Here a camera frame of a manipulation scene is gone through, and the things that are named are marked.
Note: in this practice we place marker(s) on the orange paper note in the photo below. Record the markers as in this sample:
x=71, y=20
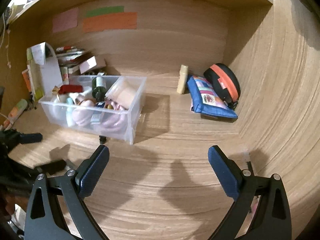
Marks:
x=115, y=21

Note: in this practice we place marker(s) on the black orange round case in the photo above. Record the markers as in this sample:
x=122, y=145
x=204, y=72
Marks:
x=225, y=84

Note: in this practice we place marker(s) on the green orange snack packet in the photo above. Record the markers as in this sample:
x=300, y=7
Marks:
x=15, y=113

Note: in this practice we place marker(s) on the green paper note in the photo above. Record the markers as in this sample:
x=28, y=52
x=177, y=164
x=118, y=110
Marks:
x=104, y=10

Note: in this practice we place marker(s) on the white open book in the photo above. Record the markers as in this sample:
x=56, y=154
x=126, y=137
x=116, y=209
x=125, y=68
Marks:
x=43, y=69

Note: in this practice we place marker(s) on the pink paper note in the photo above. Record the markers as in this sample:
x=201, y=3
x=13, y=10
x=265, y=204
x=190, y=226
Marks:
x=65, y=20

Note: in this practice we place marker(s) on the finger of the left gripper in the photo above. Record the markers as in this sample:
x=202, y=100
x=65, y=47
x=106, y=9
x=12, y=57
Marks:
x=30, y=138
x=52, y=167

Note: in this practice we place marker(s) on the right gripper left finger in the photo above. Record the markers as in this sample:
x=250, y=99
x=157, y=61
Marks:
x=44, y=217

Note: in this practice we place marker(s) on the cream lotion bottle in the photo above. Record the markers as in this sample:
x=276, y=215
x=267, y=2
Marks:
x=182, y=79

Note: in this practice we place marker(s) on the white cylindrical jar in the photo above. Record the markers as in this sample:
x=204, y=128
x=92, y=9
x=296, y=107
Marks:
x=58, y=113

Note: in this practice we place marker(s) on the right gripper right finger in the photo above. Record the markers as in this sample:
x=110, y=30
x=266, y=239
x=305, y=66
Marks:
x=272, y=217

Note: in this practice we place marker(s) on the teal cartoon tube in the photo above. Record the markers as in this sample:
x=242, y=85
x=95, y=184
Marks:
x=69, y=111

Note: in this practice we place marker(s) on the dark green bottle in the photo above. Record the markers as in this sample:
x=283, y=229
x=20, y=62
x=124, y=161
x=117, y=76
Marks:
x=99, y=88

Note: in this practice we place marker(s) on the stack of books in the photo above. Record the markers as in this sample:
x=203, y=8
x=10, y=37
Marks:
x=69, y=60

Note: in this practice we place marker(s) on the clear plastic storage bin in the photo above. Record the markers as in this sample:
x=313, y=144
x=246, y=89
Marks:
x=106, y=118

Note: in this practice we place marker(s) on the orange book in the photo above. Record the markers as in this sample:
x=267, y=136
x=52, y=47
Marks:
x=26, y=78

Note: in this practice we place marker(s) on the pink small box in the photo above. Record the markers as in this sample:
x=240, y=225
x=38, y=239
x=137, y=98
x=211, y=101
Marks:
x=91, y=64

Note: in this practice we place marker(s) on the white tape roll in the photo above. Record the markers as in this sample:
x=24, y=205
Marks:
x=80, y=97

